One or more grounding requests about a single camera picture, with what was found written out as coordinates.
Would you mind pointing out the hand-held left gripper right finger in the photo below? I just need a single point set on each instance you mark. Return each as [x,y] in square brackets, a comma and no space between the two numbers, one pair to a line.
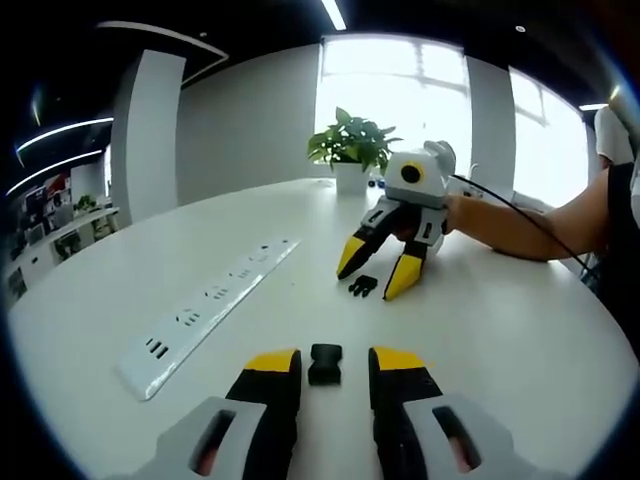
[430,435]

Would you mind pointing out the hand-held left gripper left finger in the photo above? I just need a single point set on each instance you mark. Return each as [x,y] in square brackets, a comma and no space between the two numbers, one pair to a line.
[220,435]

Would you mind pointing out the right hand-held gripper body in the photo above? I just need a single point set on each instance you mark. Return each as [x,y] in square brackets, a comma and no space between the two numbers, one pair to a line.
[430,190]

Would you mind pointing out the black plastic buckle pronged part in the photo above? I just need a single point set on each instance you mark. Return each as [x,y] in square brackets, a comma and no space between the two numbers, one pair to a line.
[362,286]

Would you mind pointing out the black plastic buckle socket part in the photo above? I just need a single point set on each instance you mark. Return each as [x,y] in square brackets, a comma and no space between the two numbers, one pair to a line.
[325,367]

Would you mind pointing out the person's right hand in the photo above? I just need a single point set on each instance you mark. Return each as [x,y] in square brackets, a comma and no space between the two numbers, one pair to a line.
[462,215]

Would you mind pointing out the small blue item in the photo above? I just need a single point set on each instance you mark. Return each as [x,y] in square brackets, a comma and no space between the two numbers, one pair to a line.
[376,183]

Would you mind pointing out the green plant in white pot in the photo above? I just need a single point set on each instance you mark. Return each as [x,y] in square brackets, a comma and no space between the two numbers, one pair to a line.
[352,177]

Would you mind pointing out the large bright window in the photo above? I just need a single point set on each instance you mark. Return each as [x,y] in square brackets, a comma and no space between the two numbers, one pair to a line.
[400,90]
[545,130]

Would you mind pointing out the white power strip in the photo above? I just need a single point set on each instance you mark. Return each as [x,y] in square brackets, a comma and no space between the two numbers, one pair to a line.
[210,310]

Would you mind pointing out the long white ceiling light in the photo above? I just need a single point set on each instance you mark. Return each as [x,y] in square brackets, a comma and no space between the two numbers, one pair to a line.
[332,15]

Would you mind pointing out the grey white chest device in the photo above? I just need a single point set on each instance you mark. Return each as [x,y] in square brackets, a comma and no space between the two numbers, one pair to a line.
[627,107]

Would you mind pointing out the white square pillar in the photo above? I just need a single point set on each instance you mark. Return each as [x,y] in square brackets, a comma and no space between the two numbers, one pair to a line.
[150,140]

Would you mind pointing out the white office desk row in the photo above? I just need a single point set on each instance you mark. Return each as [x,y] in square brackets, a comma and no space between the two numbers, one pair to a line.
[60,230]

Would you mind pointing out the small green background plant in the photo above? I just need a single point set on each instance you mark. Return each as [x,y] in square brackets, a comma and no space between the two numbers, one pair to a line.
[86,202]

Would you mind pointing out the curved white ceiling trim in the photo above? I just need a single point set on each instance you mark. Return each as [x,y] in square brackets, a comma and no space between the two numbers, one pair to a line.
[160,31]

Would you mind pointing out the white linear ceiling light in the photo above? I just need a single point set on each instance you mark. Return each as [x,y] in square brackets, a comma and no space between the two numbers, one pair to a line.
[65,129]
[55,167]

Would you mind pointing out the red wall screen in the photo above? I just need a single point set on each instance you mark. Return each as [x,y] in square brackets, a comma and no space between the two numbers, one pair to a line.
[59,182]

